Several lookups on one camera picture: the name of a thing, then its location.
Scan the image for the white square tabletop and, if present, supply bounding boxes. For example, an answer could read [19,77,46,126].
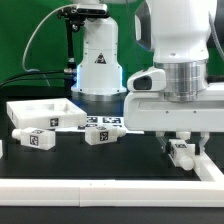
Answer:
[6,98,87,129]

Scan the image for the grey camera cable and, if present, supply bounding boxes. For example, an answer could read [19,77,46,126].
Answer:
[21,4,73,87]

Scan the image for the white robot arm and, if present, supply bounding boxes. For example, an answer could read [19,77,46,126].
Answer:
[124,0,224,153]

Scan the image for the white marker sheet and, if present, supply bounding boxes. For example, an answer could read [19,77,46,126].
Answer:
[56,116,143,134]

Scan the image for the white part left edge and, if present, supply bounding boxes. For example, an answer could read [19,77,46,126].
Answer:
[0,140,3,159]

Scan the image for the black camera on stand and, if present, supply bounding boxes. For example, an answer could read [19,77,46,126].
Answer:
[57,3,110,74]

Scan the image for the black cables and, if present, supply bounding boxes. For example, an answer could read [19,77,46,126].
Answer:
[0,69,74,90]

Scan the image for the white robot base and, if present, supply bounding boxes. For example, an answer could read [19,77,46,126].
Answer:
[71,16,127,101]

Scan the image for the white L-shaped fence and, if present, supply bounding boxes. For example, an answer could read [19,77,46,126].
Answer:
[0,154,224,207]

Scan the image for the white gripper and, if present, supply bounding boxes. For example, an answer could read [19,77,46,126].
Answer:
[124,93,224,150]

